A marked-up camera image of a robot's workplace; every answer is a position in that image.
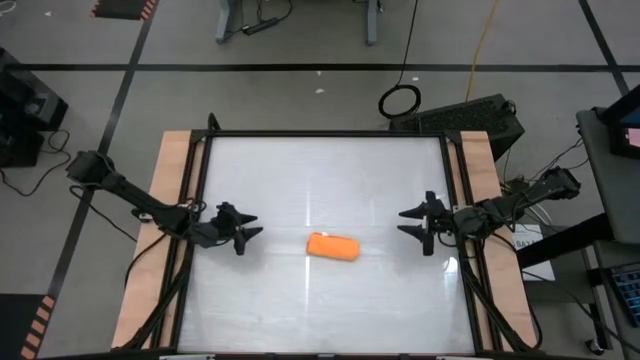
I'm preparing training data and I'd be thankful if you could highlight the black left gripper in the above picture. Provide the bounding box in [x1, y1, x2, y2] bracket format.
[206, 201, 265, 257]

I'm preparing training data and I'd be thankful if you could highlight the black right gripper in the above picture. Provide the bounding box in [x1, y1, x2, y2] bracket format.
[397, 190, 457, 257]

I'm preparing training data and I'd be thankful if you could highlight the orange towel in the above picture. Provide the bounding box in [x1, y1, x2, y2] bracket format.
[305, 231, 361, 262]

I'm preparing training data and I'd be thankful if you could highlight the black computer tower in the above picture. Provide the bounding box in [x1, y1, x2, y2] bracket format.
[388, 93, 526, 162]

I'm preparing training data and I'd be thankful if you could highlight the white paper sheet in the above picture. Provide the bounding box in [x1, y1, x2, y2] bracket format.
[509, 223, 556, 282]

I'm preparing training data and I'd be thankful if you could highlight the grey side table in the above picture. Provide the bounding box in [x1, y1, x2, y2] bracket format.
[575, 107, 640, 246]

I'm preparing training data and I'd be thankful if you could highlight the black power strip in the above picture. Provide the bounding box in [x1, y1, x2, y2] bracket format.
[241, 17, 280, 36]

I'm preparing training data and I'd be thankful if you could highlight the grey desk leg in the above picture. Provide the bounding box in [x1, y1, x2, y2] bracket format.
[366, 0, 385, 46]
[215, 0, 245, 45]

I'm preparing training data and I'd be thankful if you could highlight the black monitor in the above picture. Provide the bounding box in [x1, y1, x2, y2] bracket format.
[597, 84, 640, 161]

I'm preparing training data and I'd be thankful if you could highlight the keyboard with blue keys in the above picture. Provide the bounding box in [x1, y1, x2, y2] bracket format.
[607, 264, 640, 329]

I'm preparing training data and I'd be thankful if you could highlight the black orange striped mat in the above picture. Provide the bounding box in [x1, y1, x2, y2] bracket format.
[91, 0, 160, 21]
[0, 293, 57, 360]

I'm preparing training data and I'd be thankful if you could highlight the black equipment stack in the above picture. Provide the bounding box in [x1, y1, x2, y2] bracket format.
[0, 47, 70, 169]

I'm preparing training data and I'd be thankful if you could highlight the black metal table frame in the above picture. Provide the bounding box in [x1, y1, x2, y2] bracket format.
[119, 112, 544, 360]

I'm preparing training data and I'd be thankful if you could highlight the coiled black floor cable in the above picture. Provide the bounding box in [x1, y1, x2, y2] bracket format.
[377, 0, 422, 120]

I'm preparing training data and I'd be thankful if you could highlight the black stand frame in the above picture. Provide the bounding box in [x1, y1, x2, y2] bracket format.
[514, 212, 614, 351]

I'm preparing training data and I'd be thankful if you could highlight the thin black cable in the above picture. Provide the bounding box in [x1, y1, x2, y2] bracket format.
[529, 137, 591, 184]

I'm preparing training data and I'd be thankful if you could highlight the yellow floor cable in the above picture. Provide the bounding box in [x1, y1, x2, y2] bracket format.
[464, 0, 501, 101]

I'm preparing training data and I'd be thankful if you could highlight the black cable on floor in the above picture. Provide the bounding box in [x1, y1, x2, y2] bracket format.
[0, 129, 72, 198]

